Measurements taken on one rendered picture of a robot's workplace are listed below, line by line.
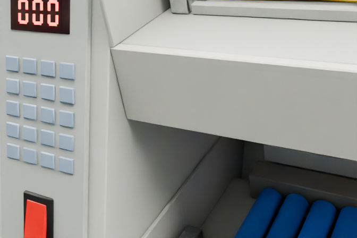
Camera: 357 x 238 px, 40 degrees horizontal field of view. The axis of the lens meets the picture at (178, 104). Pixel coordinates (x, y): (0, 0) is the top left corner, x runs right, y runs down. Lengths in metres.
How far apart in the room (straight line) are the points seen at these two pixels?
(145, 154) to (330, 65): 0.14
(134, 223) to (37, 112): 0.09
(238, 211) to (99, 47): 0.19
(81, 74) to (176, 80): 0.06
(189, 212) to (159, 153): 0.07
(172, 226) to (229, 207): 0.07
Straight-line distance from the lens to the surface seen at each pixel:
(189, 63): 0.23
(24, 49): 0.30
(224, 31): 0.25
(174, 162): 0.34
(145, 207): 0.32
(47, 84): 0.28
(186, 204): 0.36
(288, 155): 0.40
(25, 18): 0.29
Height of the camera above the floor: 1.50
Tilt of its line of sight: 10 degrees down
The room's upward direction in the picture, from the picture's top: 3 degrees clockwise
